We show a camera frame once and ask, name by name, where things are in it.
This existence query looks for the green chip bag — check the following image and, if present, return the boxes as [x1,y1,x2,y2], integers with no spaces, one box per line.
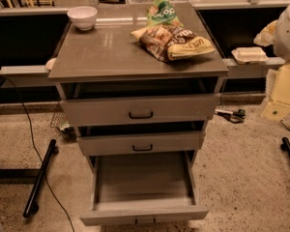
[147,0,184,27]

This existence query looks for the grey drawer cabinet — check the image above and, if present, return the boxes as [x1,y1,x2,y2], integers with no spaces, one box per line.
[47,2,229,166]

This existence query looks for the white bowl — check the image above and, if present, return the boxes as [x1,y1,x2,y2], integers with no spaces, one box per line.
[67,6,98,31]

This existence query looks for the scissors on floor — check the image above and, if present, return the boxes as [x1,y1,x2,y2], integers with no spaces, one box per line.
[215,109,246,124]

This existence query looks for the bottom grey drawer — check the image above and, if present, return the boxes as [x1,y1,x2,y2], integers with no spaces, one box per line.
[80,152,208,226]

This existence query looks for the white foam food container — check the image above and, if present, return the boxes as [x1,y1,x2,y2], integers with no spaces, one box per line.
[231,46,268,64]

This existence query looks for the wire mesh basket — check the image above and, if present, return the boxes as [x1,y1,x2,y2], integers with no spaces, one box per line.
[50,112,76,141]

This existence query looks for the grey drawer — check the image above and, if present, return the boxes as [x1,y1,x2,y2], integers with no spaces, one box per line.
[77,131,205,156]
[61,94,219,126]
[80,152,208,226]

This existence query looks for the top grey drawer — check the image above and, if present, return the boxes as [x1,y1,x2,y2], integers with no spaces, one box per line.
[61,94,219,126]

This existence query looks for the middle grey drawer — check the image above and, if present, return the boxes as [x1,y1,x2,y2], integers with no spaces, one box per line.
[77,131,205,156]

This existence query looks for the black floor cable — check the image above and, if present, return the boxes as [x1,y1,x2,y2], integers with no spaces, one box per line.
[0,74,75,232]

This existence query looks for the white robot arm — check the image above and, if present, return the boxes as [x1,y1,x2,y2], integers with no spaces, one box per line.
[253,4,290,61]

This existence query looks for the brown chip bag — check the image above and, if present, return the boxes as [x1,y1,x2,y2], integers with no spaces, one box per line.
[130,24,215,62]

